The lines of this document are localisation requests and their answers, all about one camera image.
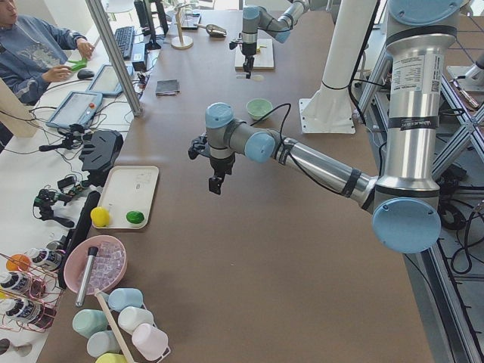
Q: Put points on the pink bowl with ice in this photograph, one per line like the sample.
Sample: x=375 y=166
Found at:
x=109 y=266

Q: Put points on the pink cup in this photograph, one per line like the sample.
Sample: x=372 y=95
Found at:
x=151 y=342

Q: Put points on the metal scoop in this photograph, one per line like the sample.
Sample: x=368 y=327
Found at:
x=213 y=31

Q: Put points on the grey folded cloth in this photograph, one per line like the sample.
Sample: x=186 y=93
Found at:
x=167 y=87

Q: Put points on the metal muddler tool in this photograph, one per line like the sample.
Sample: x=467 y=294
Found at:
x=82 y=291

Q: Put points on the pale blue cup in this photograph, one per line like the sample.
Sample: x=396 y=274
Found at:
x=102 y=342

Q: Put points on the teach pendant tablet near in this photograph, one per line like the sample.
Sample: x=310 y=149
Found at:
x=77 y=109

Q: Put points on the aluminium frame post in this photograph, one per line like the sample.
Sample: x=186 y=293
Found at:
x=102 y=24

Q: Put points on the green cup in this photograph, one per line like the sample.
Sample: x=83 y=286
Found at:
x=87 y=322

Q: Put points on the green lime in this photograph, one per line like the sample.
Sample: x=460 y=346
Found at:
x=135 y=217

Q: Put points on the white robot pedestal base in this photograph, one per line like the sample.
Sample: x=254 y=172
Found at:
x=329 y=110

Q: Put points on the white cup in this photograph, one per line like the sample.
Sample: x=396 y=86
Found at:
x=131 y=317

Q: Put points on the yellow lemon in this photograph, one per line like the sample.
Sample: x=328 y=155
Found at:
x=100 y=217

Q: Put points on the black keyboard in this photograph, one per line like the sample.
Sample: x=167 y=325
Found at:
x=124 y=37

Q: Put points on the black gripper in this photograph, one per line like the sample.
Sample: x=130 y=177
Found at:
x=248 y=50
x=221 y=164

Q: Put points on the person in blue shirt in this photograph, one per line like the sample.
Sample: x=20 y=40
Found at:
x=33 y=53

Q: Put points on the wooden mug stand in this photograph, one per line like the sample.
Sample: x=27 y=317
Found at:
x=181 y=42

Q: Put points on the yellow cup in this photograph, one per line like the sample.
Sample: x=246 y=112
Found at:
x=110 y=357

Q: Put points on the teach pendant tablet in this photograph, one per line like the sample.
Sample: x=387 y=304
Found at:
x=106 y=82
x=77 y=109

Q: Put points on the cream tray with rabbit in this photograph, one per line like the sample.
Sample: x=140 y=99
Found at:
x=128 y=188

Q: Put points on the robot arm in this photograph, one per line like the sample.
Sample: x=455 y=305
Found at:
x=403 y=197
x=256 y=18

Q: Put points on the light green bowl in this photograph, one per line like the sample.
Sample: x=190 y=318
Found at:
x=258 y=107

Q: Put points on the teach pendant tablet far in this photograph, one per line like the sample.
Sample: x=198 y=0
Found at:
x=106 y=82

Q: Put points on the copper wire bottle rack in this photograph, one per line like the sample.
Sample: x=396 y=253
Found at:
x=29 y=295

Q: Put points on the computer mouse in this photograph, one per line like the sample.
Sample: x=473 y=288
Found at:
x=85 y=74

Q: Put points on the bamboo cutting board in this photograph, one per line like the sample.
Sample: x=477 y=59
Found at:
x=263 y=59

